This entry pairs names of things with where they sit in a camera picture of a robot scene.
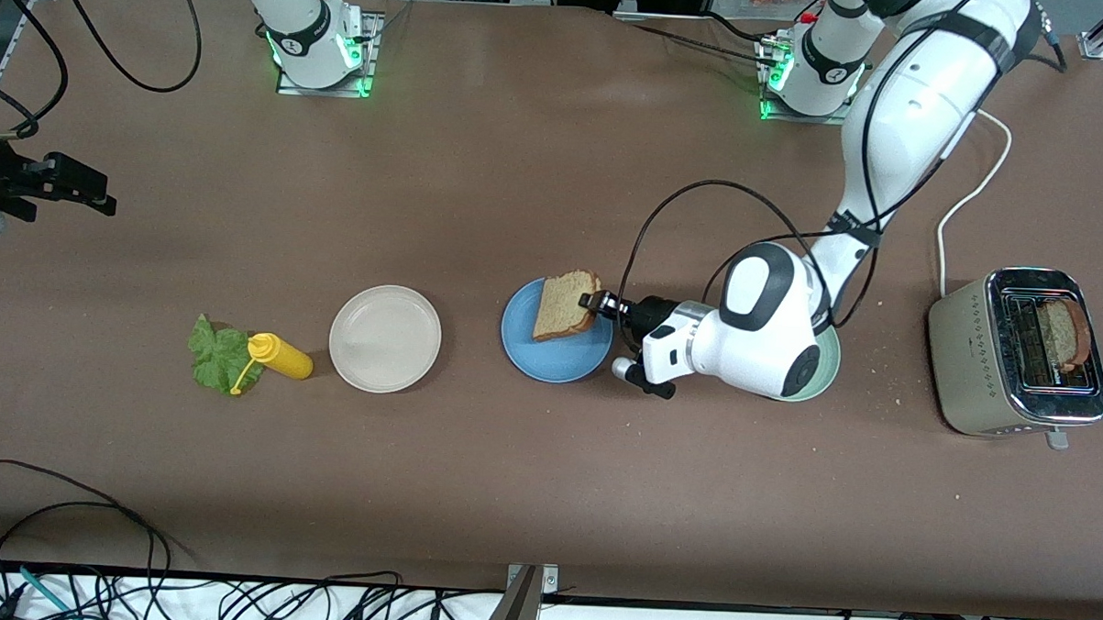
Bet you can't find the green lettuce leaf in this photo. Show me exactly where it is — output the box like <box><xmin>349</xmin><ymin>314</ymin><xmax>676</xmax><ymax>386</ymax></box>
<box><xmin>186</xmin><ymin>313</ymin><xmax>268</xmax><ymax>396</ymax></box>

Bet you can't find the pale green round plate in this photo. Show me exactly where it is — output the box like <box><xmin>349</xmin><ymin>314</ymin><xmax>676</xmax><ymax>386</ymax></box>
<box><xmin>768</xmin><ymin>322</ymin><xmax>843</xmax><ymax>404</ymax></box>

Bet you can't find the grey metal bracket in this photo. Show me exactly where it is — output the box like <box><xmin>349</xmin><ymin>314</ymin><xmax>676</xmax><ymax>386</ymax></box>
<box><xmin>479</xmin><ymin>562</ymin><xmax>559</xmax><ymax>620</ymax></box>

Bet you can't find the yellow mustard squeeze bottle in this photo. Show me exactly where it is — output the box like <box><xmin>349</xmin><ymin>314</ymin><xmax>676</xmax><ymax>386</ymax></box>
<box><xmin>230</xmin><ymin>331</ymin><xmax>314</xmax><ymax>400</ymax></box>

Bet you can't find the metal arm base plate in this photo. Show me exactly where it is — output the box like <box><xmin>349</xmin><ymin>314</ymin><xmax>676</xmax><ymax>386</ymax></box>
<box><xmin>275</xmin><ymin>8</ymin><xmax>384</xmax><ymax>98</ymax></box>
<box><xmin>756</xmin><ymin>33</ymin><xmax>860</xmax><ymax>127</ymax></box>

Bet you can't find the brown bread slice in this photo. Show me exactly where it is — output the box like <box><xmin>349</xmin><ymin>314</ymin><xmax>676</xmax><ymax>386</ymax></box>
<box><xmin>1036</xmin><ymin>298</ymin><xmax>1094</xmax><ymax>374</ymax></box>
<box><xmin>532</xmin><ymin>268</ymin><xmax>603</xmax><ymax>344</ymax></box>

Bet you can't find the beige round plate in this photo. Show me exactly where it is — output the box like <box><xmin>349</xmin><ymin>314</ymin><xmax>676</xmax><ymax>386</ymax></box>
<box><xmin>326</xmin><ymin>283</ymin><xmax>444</xmax><ymax>396</ymax></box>

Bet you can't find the beige chrome toaster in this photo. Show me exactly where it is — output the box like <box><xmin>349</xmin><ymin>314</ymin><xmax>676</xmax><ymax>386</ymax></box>
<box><xmin>923</xmin><ymin>263</ymin><xmax>1103</xmax><ymax>452</ymax></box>

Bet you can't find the blue round plate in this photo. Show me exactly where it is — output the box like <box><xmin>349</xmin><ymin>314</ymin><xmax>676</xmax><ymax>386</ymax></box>
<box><xmin>499</xmin><ymin>276</ymin><xmax>616</xmax><ymax>385</ymax></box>

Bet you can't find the white toaster power cord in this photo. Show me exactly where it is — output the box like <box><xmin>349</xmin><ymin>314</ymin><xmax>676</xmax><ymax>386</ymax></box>
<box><xmin>935</xmin><ymin>105</ymin><xmax>1015</xmax><ymax>301</ymax></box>

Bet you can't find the teal cable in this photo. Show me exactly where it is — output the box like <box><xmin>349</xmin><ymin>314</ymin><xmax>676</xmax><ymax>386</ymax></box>
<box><xmin>0</xmin><ymin>557</ymin><xmax>81</xmax><ymax>620</ymax></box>

